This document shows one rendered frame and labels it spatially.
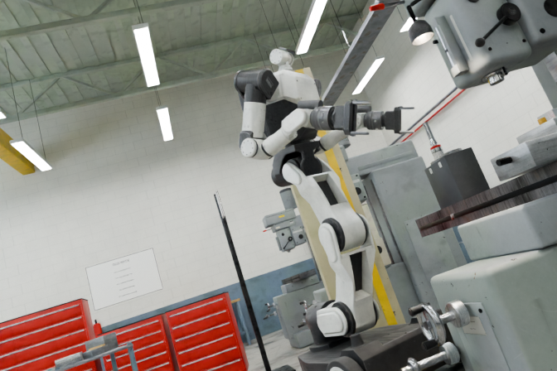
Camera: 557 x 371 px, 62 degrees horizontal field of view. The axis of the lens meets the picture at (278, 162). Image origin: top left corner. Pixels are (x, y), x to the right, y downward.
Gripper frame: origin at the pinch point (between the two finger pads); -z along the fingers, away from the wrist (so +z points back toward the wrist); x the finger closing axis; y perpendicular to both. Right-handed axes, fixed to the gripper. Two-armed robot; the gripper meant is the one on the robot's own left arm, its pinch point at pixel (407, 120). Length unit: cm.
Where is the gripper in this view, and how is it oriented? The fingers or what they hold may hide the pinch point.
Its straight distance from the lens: 216.8
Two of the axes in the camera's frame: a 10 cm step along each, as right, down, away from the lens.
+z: -9.0, -0.3, 4.3
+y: 4.3, -1.5, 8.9
